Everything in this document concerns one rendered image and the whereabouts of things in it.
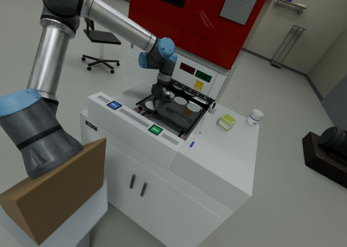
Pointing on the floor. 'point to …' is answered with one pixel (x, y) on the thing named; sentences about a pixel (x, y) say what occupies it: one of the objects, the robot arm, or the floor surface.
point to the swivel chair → (93, 35)
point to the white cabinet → (154, 193)
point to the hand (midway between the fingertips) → (157, 109)
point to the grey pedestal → (77, 240)
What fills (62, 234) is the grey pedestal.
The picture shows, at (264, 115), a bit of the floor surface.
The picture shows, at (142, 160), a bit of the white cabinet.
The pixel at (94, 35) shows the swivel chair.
